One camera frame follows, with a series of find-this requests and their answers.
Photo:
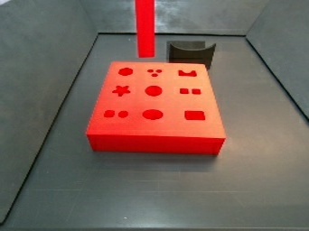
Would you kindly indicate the black curved holder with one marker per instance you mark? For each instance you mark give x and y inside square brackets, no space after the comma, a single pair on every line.
[191,52]

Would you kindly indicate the red shape sorter block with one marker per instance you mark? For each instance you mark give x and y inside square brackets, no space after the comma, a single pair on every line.
[157,107]

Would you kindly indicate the red arch peg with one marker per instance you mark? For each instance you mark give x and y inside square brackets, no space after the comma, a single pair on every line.
[145,16]

